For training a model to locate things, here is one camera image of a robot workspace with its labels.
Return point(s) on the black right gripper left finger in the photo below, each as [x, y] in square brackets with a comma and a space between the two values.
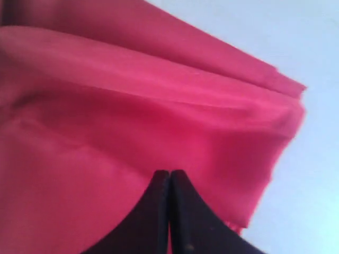
[145, 228]

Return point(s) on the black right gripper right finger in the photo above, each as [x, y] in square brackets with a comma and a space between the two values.
[195, 228]

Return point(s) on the red table cloth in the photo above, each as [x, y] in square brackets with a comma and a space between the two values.
[96, 96]

